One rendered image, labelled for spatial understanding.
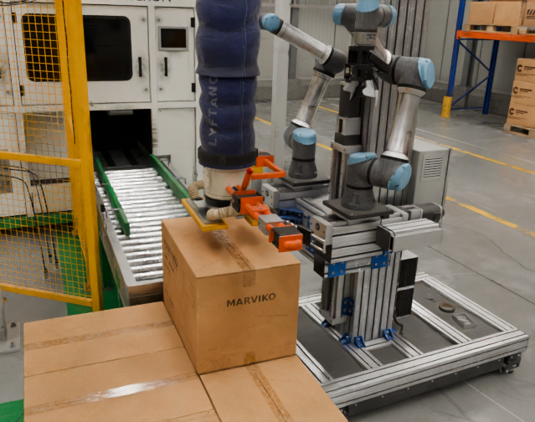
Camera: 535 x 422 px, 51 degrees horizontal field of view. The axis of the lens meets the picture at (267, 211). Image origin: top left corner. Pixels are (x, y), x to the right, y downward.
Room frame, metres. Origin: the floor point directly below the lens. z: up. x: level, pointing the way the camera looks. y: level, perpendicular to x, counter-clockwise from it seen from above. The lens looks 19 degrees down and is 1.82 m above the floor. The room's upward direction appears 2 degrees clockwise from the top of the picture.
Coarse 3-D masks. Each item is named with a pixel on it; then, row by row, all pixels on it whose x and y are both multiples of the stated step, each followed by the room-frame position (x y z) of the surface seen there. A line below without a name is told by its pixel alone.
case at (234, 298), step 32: (192, 224) 2.26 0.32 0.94; (192, 256) 1.93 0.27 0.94; (224, 256) 1.94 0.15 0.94; (256, 256) 1.95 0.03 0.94; (288, 256) 1.96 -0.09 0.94; (192, 288) 1.81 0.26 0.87; (224, 288) 1.79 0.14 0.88; (256, 288) 1.84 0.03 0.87; (288, 288) 1.89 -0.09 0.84; (192, 320) 1.82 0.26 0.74; (224, 320) 1.79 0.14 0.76; (256, 320) 1.84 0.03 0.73; (288, 320) 1.89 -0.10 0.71; (192, 352) 1.83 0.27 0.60; (224, 352) 1.80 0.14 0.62; (256, 352) 1.84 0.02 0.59; (288, 352) 1.89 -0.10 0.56
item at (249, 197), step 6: (234, 192) 1.90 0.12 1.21; (240, 192) 1.91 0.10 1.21; (246, 192) 1.92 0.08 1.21; (252, 192) 1.92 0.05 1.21; (258, 192) 1.92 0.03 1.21; (234, 198) 1.87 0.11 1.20; (240, 198) 1.83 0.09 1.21; (246, 198) 1.84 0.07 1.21; (252, 198) 1.84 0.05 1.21; (258, 198) 1.85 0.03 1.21; (264, 198) 1.87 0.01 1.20; (234, 204) 1.87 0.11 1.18; (240, 204) 1.83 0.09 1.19; (252, 204) 1.84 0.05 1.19; (240, 210) 1.83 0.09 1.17; (246, 210) 1.84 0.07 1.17
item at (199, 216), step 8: (184, 200) 2.19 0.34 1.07; (192, 200) 2.18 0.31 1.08; (192, 208) 2.09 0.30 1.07; (208, 208) 2.02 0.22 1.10; (192, 216) 2.04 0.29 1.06; (200, 216) 2.00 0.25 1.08; (200, 224) 1.93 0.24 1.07; (208, 224) 1.93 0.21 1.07; (216, 224) 1.93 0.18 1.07; (224, 224) 1.94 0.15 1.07
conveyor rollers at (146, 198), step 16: (96, 176) 4.29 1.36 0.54; (112, 176) 4.34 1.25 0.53; (128, 176) 4.31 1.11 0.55; (144, 176) 4.35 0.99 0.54; (160, 176) 4.33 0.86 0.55; (128, 192) 3.94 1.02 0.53; (144, 192) 3.91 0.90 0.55; (160, 192) 3.95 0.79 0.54; (128, 208) 3.59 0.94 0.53; (144, 208) 3.55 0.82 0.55; (160, 208) 3.58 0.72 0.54; (176, 208) 3.62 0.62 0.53; (144, 224) 3.27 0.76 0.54; (160, 224) 3.31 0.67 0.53; (128, 240) 2.99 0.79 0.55; (144, 240) 3.01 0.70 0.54; (160, 240) 3.04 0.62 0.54; (128, 256) 2.79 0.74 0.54; (144, 256) 2.82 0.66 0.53; (160, 256) 2.79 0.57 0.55; (144, 272) 2.58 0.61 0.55; (160, 272) 2.60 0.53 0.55
